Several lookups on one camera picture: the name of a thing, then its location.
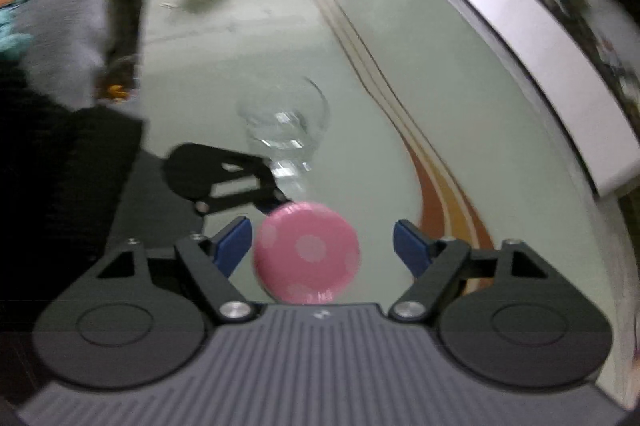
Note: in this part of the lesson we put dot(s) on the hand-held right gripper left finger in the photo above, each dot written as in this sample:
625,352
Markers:
231,248

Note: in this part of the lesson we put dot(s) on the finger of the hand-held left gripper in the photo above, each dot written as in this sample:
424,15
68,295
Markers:
250,193

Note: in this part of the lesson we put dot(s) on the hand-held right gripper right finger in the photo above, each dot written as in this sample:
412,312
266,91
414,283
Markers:
411,248

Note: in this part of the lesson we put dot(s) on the white low cabinet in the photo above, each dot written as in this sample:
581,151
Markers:
540,51

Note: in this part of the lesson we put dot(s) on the clear glass cup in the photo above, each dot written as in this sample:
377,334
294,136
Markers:
285,126

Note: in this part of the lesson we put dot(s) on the grey padded chair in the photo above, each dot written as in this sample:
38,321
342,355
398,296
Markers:
65,31

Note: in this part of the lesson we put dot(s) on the pink spotted bottle cap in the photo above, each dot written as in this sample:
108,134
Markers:
305,251

